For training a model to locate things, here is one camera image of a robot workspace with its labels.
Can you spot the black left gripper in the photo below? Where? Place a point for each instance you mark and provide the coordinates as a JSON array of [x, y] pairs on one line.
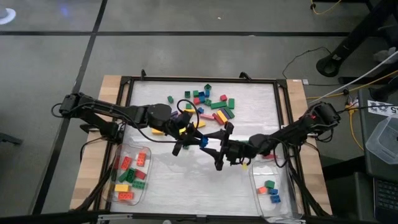
[[180, 124]]

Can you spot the yellow thick brick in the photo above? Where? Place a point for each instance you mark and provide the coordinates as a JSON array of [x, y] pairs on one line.
[[156, 132]]

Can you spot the green long plain block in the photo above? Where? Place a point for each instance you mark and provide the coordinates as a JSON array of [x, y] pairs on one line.
[[218, 105], [230, 112], [122, 178]]

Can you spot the black table frame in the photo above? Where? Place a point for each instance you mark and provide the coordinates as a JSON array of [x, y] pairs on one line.
[[202, 79]]

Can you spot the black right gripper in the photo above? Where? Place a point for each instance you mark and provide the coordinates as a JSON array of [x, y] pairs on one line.
[[241, 149]]

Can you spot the black floor foot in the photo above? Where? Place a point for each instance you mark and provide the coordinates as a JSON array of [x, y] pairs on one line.
[[11, 139]]

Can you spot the orange two-by-four brick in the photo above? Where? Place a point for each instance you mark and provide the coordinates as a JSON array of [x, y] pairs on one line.
[[125, 195]]

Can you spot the pink long plain block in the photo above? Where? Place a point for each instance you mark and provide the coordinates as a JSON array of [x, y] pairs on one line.
[[207, 117]]

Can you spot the green small square brick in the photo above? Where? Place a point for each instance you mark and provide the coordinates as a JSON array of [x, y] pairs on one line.
[[208, 102], [170, 99], [187, 94], [196, 93], [188, 106], [207, 87], [270, 184]]

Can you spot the black frame clamp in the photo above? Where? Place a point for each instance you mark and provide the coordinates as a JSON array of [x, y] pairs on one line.
[[143, 74], [245, 75]]

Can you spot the purple long plain block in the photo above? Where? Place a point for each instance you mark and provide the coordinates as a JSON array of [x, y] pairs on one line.
[[174, 114]]

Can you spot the red small square block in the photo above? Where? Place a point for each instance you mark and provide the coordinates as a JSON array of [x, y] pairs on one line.
[[223, 98], [196, 101]]

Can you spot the orange small block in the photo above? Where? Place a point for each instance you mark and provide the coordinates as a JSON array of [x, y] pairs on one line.
[[262, 190]]

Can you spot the white round floor object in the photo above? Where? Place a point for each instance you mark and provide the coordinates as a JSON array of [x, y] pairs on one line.
[[11, 17]]

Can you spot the purple wide long block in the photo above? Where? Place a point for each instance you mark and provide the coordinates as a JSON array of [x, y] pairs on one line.
[[226, 113]]

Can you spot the clear plastic container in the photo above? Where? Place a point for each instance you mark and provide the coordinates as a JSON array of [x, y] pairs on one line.
[[384, 140]]

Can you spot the small white box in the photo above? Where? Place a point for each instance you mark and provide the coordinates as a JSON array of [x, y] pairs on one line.
[[305, 81]]

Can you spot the dark grey side table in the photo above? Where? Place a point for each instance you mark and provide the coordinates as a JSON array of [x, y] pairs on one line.
[[370, 168]]

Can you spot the black keyboard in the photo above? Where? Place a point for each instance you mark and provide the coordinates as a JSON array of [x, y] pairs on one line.
[[387, 196]]

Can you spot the black floor stand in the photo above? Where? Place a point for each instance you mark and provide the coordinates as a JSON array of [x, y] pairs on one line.
[[354, 37]]

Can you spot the yellow long plain block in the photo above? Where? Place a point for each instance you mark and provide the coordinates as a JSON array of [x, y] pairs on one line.
[[122, 187], [201, 124], [191, 110]]

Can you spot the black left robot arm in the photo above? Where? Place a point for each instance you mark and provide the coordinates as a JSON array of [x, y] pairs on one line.
[[124, 113]]

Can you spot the clear plastic bin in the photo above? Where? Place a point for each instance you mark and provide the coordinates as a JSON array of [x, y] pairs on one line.
[[280, 208], [136, 200]]

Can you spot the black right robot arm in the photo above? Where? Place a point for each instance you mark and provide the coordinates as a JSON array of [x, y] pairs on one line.
[[295, 127]]

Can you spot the white glossy table sheet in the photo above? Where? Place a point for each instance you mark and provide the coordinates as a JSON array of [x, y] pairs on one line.
[[202, 186]]

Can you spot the white printed label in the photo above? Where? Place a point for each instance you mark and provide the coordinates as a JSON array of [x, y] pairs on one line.
[[381, 107]]

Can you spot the yellow wide long block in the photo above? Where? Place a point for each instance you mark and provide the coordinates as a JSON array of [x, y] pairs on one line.
[[222, 116]]

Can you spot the black camera rail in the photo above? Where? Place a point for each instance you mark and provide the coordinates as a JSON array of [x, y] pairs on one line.
[[62, 219]]

